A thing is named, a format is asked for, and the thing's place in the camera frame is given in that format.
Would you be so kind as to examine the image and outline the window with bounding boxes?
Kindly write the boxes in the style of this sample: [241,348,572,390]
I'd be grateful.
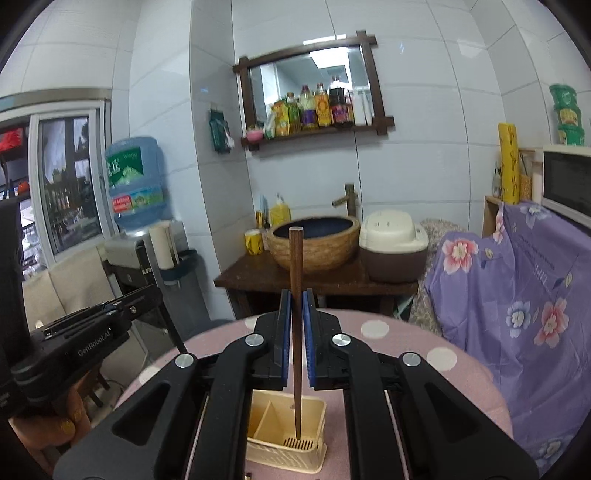
[0,88,114,278]

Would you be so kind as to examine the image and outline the blue water jug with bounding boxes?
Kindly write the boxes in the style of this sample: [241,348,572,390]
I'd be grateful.
[105,136,167,232]

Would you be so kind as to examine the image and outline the white paper roll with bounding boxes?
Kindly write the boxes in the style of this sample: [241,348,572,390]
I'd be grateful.
[150,222,180,271]

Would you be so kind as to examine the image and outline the amber sauce bottle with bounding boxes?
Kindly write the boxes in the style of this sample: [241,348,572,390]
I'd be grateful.
[315,83,333,127]

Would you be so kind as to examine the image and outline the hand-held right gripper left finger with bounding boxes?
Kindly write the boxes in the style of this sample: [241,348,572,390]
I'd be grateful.
[53,288,294,480]

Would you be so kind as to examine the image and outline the beige plastic utensil holder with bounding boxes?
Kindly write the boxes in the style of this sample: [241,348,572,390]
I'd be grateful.
[245,390,328,474]

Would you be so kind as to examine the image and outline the yellow detergent bottle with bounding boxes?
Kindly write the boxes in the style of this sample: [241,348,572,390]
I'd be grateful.
[269,194,291,227]

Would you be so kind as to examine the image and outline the white brown rice cooker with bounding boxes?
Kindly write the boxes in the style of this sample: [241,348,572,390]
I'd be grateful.
[359,210,428,283]

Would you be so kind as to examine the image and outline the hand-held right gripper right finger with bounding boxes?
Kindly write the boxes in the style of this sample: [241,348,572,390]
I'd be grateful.
[302,287,540,480]

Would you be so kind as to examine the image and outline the purple floral cloth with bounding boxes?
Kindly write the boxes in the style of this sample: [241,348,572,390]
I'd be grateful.
[422,200,591,476]

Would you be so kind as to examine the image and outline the light wooden cabinet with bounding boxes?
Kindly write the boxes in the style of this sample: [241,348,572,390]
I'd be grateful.
[482,148,544,238]

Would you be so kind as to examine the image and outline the white bottle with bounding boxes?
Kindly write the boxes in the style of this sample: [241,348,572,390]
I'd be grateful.
[353,90,372,125]

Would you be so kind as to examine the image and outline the woven wash basin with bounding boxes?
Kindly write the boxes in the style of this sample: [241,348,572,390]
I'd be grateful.
[267,216,361,273]

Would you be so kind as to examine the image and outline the grey textured cloth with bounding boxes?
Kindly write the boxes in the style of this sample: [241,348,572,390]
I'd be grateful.
[409,219,467,333]

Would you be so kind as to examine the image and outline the yellow roll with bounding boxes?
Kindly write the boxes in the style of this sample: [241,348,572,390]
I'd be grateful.
[498,122,520,205]

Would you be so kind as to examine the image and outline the green label bottle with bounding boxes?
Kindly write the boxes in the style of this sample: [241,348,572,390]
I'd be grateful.
[285,92,302,134]

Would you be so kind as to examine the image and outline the bamboo style faucet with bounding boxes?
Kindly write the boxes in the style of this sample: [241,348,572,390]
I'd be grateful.
[331,184,358,217]

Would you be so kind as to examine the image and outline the pink polka-dot tablecloth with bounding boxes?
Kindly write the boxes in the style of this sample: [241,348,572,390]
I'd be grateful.
[113,309,513,480]

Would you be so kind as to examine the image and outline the water dispenser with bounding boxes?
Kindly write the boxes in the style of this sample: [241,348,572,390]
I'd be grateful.
[104,220,211,333]

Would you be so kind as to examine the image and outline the purple label oil bottle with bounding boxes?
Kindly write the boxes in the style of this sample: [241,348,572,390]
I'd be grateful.
[299,85,318,130]

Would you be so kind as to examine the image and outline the person's left hand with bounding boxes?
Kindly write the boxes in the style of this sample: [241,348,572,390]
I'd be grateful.
[9,369,93,462]

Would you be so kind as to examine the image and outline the green hanging packet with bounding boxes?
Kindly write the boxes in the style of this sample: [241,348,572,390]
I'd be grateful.
[209,107,235,155]

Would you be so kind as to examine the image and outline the yellow green snack packet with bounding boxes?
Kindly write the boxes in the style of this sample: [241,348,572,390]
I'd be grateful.
[264,100,291,138]

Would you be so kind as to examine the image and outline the dark soy sauce bottle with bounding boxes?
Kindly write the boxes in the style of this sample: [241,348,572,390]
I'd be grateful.
[329,76,355,127]

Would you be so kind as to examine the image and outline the wooden framed mirror shelf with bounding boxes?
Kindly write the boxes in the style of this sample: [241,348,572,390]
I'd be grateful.
[232,30,395,152]

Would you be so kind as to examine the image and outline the white microwave oven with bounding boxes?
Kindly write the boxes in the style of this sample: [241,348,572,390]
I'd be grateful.
[541,145,591,217]

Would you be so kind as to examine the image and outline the brown wooden chopstick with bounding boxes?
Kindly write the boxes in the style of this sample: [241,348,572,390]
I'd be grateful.
[289,227,305,441]

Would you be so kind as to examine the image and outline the dark wooden table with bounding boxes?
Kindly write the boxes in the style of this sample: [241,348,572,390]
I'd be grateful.
[213,253,419,319]

